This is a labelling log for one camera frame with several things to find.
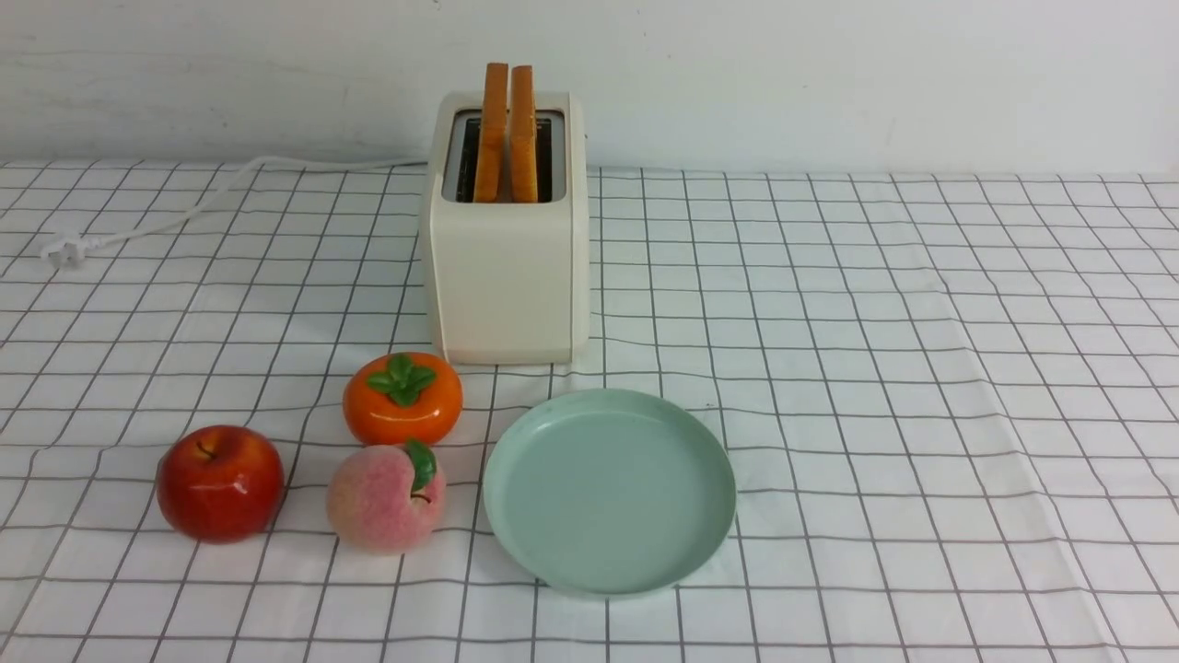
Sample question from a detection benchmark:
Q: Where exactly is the red apple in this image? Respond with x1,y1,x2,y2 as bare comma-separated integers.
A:
156,425,286,544

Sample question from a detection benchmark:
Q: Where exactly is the white power cable with plug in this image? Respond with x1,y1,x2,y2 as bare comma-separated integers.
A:
41,157,430,270

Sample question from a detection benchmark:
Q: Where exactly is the light green plate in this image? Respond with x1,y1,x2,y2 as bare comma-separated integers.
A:
483,388,738,599

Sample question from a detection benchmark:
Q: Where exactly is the white checkered tablecloth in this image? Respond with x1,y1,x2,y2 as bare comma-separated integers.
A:
1,162,1178,662

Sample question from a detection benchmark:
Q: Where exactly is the toast slice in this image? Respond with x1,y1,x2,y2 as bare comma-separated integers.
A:
474,63,509,204
508,64,539,204

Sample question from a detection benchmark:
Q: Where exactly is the cream white toaster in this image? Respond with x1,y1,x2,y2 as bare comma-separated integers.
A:
419,88,590,365

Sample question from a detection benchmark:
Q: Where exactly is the pink peach with leaf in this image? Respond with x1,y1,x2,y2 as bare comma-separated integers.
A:
327,440,448,554

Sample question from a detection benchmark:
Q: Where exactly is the orange persimmon with green leaf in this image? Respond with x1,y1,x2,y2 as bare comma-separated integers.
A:
342,352,465,446

